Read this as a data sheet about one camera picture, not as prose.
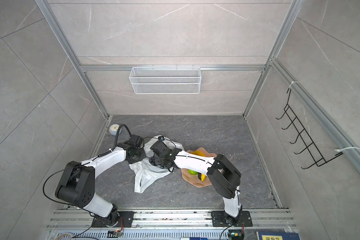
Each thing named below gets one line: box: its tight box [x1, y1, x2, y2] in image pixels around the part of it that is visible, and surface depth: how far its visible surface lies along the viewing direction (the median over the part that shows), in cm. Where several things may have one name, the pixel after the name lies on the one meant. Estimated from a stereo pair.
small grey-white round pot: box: [108, 124, 123, 136], surface depth 109 cm
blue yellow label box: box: [256, 231, 301, 240], surface depth 69 cm
